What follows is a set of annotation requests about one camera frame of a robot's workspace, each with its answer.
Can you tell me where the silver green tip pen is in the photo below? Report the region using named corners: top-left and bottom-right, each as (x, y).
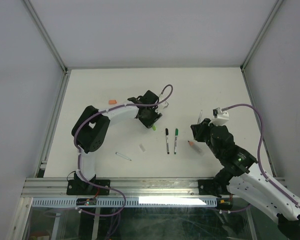
top-left (197, 109), bottom-right (203, 124)

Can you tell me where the white black end pen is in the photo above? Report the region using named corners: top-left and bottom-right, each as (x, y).
top-left (165, 132), bottom-right (170, 155)

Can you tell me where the white green end pen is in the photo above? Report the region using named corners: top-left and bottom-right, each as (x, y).
top-left (173, 133), bottom-right (178, 155)

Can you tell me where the white blue end pen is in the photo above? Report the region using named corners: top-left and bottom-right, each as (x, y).
top-left (115, 152), bottom-right (132, 161)

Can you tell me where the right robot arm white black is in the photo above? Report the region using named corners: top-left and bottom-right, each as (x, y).
top-left (190, 118), bottom-right (300, 240)

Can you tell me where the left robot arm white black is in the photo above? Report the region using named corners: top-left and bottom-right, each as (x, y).
top-left (71, 90), bottom-right (166, 195)

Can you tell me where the clear pen cap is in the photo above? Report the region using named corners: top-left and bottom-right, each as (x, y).
top-left (139, 144), bottom-right (146, 152)

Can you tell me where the orange pen cap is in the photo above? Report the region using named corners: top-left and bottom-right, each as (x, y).
top-left (108, 99), bottom-right (117, 105)

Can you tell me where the orange tip marker clear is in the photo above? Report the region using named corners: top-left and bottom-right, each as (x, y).
top-left (187, 140), bottom-right (204, 155)

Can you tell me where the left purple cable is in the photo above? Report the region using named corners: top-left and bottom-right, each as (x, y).
top-left (73, 84), bottom-right (175, 181)

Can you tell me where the purple cable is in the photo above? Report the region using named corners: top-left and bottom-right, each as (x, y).
top-left (73, 84), bottom-right (175, 181)
top-left (222, 104), bottom-right (300, 216)

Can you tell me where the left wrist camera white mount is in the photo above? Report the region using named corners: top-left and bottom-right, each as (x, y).
top-left (155, 101), bottom-right (169, 113)

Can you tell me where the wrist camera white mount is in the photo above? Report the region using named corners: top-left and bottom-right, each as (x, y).
top-left (208, 107), bottom-right (230, 126)
top-left (155, 101), bottom-right (169, 113)

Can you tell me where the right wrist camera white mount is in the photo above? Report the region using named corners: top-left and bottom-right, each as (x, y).
top-left (208, 107), bottom-right (230, 126)

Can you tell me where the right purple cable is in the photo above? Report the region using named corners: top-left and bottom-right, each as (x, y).
top-left (222, 104), bottom-right (300, 216)

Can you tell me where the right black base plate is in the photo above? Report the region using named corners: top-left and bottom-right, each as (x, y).
top-left (197, 179), bottom-right (219, 197)

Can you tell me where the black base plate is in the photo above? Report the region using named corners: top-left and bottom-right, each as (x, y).
top-left (197, 179), bottom-right (219, 197)
top-left (66, 178), bottom-right (111, 196)

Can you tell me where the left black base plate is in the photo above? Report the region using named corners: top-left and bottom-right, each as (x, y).
top-left (66, 178), bottom-right (111, 196)

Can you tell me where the aluminium mounting rail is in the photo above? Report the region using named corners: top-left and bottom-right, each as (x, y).
top-left (21, 177), bottom-right (211, 198)

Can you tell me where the white slotted cable duct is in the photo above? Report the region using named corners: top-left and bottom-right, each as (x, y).
top-left (32, 196), bottom-right (218, 208)

